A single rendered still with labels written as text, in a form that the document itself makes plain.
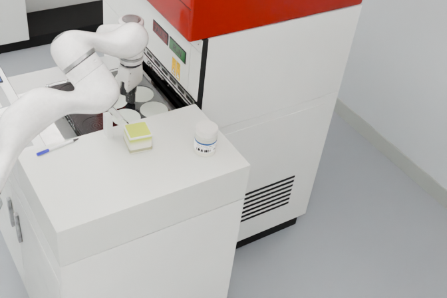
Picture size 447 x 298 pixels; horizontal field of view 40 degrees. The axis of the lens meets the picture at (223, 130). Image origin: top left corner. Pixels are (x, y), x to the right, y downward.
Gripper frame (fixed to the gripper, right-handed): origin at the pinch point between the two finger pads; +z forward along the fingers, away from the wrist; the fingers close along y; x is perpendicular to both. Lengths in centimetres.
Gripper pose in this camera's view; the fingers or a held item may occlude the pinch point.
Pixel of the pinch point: (130, 97)
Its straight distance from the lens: 220.8
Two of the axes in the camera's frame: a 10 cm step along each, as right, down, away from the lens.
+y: -4.5, 5.2, -7.3
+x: 8.9, 3.5, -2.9
